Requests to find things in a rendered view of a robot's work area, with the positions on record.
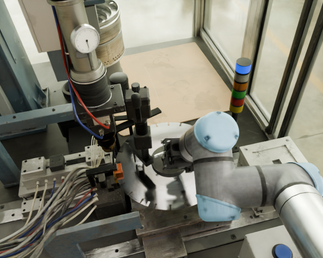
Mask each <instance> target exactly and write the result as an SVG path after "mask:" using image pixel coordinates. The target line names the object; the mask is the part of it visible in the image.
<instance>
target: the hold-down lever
mask: <svg viewBox="0 0 323 258"><path fill-rule="evenodd" d="M131 101H132V106H133V107H134V108H135V114H136V121H137V123H141V122H142V116H141V112H140V107H141V105H142V103H141V98H140V94H139V93H133V94H132V95H131Z"/></svg>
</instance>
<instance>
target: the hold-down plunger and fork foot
mask: <svg viewBox="0 0 323 258"><path fill-rule="evenodd" d="M129 146H130V150H132V152H133V157H134V162H136V157H138V158H139V159H140V160H141V162H142V163H143V164H144V165H145V166H146V167H147V166H149V165H151V164H152V163H154V160H153V157H152V156H151V155H150V154H149V149H140V150H136V149H135V143H134V142H133V143H131V144H130V145H129Z"/></svg>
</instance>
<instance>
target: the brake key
mask: <svg viewBox="0 0 323 258"><path fill-rule="evenodd" d="M274 254H275V256H276V258H291V256H292V253H291V250H290V249H289V248H288V247H287V246H285V245H278V246H276V247H275V249H274Z"/></svg>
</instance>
